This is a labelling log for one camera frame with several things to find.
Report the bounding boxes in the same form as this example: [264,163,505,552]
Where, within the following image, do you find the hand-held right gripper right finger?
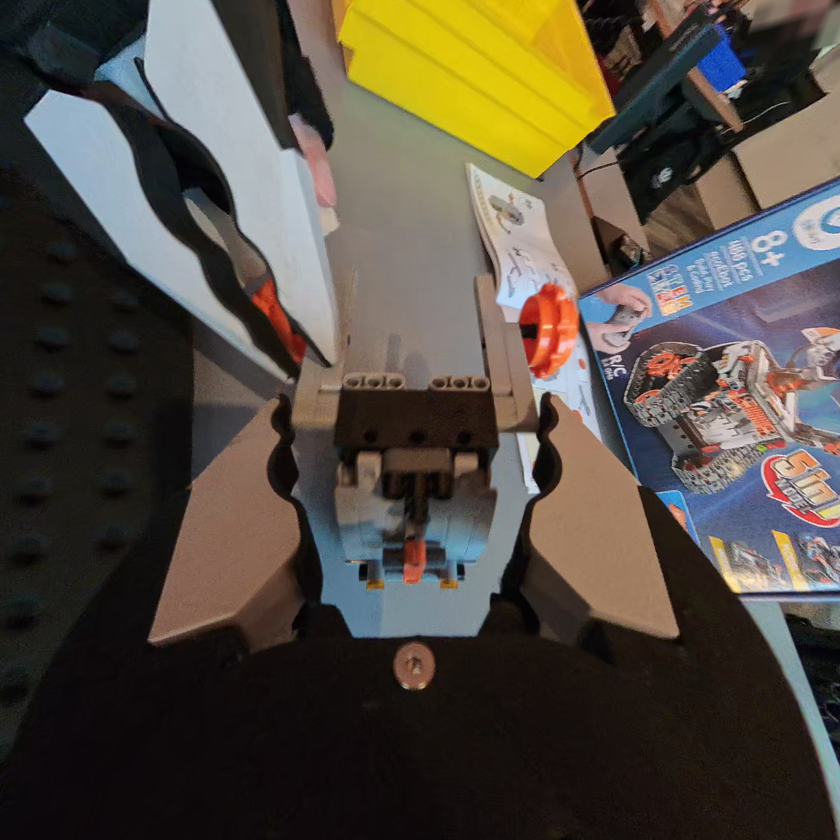
[490,392,681,641]

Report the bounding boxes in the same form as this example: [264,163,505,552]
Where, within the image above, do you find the black monitor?
[587,7,723,155]

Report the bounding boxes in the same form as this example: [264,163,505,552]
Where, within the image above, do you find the orange wheel grey beam leg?
[472,274,582,435]

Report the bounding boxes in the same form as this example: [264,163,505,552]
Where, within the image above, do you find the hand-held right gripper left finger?
[149,395,326,647]

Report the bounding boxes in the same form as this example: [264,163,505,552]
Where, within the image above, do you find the grey desk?
[190,0,840,788]

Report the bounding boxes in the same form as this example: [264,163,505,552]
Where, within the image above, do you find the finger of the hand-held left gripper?
[134,0,343,367]
[23,59,312,385]

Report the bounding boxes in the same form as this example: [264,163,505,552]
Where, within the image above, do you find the white instruction booklet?
[465,163,608,496]

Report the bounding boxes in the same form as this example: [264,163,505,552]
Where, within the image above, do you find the person's left hand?
[287,113,341,211]

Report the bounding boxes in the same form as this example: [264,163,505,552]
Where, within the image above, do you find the yellow plastic bin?
[338,0,618,179]

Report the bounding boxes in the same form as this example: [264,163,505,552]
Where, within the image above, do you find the dark perforated panel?
[0,164,198,723]

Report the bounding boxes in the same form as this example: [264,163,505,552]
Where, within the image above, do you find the small black blue box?
[607,233,652,271]

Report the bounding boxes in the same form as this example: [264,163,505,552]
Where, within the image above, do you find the blue robot kit box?
[577,177,840,595]

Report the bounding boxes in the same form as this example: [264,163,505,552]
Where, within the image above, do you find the blue storage crate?
[699,26,749,86]

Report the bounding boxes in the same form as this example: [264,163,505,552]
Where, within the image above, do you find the grey toy robot model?
[251,279,503,588]

